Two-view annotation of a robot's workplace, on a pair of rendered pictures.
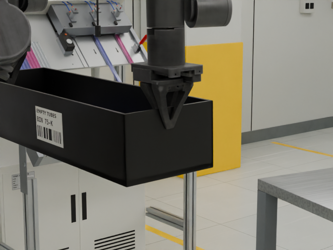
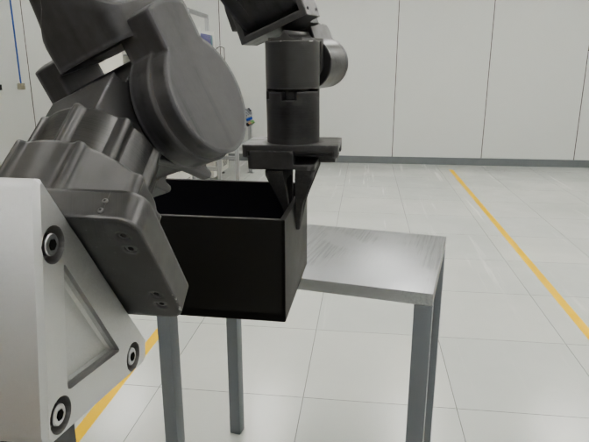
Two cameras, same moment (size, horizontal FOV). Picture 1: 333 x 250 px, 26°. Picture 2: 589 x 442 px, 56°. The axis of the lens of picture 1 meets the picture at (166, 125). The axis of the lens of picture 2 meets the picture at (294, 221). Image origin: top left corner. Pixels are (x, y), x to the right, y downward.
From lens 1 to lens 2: 0.78 m
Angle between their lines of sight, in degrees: 43
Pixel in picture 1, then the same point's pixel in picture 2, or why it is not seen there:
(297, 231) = not seen: hidden behind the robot
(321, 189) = not seen: hidden behind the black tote
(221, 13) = (342, 68)
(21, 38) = (236, 110)
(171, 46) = (316, 115)
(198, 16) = (329, 73)
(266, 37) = not seen: outside the picture
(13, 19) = (216, 71)
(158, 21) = (303, 79)
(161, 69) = (318, 148)
